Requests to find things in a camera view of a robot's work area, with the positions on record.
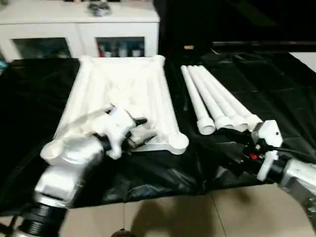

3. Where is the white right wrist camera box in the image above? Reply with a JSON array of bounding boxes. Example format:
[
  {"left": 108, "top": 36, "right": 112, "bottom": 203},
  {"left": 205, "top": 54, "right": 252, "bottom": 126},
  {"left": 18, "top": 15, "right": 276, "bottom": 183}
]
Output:
[{"left": 251, "top": 120, "right": 284, "bottom": 182}]

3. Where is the white glass-door cabinet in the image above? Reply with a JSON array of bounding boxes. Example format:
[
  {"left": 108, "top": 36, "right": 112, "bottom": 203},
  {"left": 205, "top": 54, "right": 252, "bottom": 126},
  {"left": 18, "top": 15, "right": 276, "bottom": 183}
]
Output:
[{"left": 0, "top": 0, "right": 160, "bottom": 60}]

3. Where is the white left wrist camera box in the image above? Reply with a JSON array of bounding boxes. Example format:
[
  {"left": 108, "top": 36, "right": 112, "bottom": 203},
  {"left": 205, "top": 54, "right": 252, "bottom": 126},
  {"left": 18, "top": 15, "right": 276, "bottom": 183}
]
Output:
[{"left": 92, "top": 104, "right": 138, "bottom": 160}]

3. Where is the black television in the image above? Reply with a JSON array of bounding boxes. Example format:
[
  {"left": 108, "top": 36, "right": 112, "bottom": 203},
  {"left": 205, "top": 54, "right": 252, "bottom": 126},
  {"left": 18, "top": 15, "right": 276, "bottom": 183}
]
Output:
[{"left": 212, "top": 41, "right": 316, "bottom": 54}]

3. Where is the black glossy mat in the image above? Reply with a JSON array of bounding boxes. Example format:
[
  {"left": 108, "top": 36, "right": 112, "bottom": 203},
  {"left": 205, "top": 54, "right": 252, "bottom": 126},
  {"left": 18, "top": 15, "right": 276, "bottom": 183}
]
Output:
[{"left": 0, "top": 53, "right": 316, "bottom": 208}]

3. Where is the white plastic table top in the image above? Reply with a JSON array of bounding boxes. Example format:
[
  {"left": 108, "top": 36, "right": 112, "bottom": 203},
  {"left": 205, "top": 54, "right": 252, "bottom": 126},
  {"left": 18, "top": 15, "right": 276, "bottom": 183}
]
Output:
[{"left": 40, "top": 54, "right": 190, "bottom": 166}]

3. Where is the white plastic table leg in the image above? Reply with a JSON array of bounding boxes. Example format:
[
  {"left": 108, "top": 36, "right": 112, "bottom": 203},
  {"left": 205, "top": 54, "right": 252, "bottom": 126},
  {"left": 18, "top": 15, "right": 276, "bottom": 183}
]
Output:
[
  {"left": 196, "top": 64, "right": 264, "bottom": 129},
  {"left": 192, "top": 64, "right": 249, "bottom": 130},
  {"left": 186, "top": 64, "right": 234, "bottom": 130},
  {"left": 180, "top": 64, "right": 216, "bottom": 136}
]

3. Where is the white sideboard surface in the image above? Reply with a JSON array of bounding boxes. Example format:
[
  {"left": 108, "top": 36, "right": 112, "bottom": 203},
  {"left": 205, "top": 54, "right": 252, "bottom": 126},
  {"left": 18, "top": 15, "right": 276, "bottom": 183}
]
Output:
[{"left": 288, "top": 51, "right": 316, "bottom": 72}]

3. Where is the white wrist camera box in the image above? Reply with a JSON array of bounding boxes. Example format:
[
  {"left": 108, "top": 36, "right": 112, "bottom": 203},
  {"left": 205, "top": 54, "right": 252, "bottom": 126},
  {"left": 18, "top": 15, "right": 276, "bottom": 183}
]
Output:
[
  {"left": 92, "top": 104, "right": 138, "bottom": 160},
  {"left": 251, "top": 120, "right": 284, "bottom": 182}
]

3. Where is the grey robot foot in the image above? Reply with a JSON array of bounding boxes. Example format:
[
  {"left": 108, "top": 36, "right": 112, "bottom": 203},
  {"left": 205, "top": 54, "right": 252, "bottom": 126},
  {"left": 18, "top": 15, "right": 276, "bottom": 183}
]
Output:
[{"left": 112, "top": 228, "right": 135, "bottom": 237}]

